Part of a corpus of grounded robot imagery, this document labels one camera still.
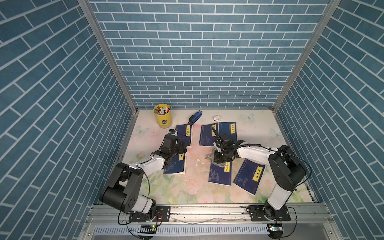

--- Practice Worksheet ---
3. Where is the blue book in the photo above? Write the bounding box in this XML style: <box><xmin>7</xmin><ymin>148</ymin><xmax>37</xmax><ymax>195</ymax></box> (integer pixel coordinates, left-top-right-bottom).
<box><xmin>199</xmin><ymin>123</ymin><xmax>218</xmax><ymax>147</ymax></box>
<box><xmin>233</xmin><ymin>159</ymin><xmax>265</xmax><ymax>195</ymax></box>
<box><xmin>164</xmin><ymin>153</ymin><xmax>187</xmax><ymax>175</ymax></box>
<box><xmin>208</xmin><ymin>163</ymin><xmax>232</xmax><ymax>186</ymax></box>
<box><xmin>176</xmin><ymin>123</ymin><xmax>193</xmax><ymax>147</ymax></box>
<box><xmin>219</xmin><ymin>122</ymin><xmax>237</xmax><ymax>142</ymax></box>

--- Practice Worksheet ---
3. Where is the grey wiping cloth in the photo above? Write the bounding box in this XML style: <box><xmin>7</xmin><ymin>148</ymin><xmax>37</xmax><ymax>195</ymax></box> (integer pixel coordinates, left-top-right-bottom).
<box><xmin>205</xmin><ymin>151</ymin><xmax>235</xmax><ymax>168</ymax></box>

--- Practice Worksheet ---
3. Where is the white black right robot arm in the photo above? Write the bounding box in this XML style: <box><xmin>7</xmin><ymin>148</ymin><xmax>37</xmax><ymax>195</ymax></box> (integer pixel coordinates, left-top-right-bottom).
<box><xmin>213</xmin><ymin>134</ymin><xmax>308</xmax><ymax>215</ymax></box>

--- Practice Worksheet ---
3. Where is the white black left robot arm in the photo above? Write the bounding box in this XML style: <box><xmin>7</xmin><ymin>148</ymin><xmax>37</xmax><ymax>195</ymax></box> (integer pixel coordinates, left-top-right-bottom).
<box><xmin>100</xmin><ymin>129</ymin><xmax>187</xmax><ymax>220</ymax></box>

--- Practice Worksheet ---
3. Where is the yellow pen cup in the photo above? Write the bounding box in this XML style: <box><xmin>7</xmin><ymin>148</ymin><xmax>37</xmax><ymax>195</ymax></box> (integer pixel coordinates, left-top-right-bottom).
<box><xmin>153</xmin><ymin>104</ymin><xmax>172</xmax><ymax>129</ymax></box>

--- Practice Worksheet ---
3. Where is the blue black stapler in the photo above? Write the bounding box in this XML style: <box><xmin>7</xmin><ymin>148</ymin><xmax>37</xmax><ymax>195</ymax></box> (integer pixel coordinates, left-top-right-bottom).
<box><xmin>188</xmin><ymin>111</ymin><xmax>202</xmax><ymax>125</ymax></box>

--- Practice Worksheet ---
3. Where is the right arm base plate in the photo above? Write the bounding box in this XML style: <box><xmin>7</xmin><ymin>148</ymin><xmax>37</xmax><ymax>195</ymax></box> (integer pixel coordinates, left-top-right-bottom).
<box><xmin>246</xmin><ymin>205</ymin><xmax>291</xmax><ymax>222</ymax></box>

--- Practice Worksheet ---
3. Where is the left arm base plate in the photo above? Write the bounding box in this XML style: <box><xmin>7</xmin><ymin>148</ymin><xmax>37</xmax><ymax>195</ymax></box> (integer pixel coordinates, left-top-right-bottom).
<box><xmin>129</xmin><ymin>205</ymin><xmax>171</xmax><ymax>224</ymax></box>

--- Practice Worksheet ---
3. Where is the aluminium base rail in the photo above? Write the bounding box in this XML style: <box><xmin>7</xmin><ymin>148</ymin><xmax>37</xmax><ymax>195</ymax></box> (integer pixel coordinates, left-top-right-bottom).
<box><xmin>86</xmin><ymin>203</ymin><xmax>334</xmax><ymax>225</ymax></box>

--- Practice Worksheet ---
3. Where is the white cable duct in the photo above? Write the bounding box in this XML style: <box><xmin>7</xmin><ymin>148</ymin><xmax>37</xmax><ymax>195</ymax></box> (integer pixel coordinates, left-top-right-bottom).
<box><xmin>93</xmin><ymin>224</ymin><xmax>269</xmax><ymax>237</ymax></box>

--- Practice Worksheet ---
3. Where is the aluminium corner post left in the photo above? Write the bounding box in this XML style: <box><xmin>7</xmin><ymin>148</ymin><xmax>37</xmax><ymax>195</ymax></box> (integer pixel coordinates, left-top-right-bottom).
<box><xmin>78</xmin><ymin>0</ymin><xmax>138</xmax><ymax>115</ymax></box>

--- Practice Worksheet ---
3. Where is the aluminium corner post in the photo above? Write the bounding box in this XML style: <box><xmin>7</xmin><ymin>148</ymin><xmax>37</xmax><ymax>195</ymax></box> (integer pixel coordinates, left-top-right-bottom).
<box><xmin>78</xmin><ymin>0</ymin><xmax>138</xmax><ymax>115</ymax></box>
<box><xmin>272</xmin><ymin>0</ymin><xmax>341</xmax><ymax>115</ymax></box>

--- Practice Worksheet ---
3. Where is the aluminium corner post right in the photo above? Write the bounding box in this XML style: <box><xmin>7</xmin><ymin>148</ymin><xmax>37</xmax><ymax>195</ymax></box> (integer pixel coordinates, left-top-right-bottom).
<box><xmin>272</xmin><ymin>0</ymin><xmax>341</xmax><ymax>115</ymax></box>

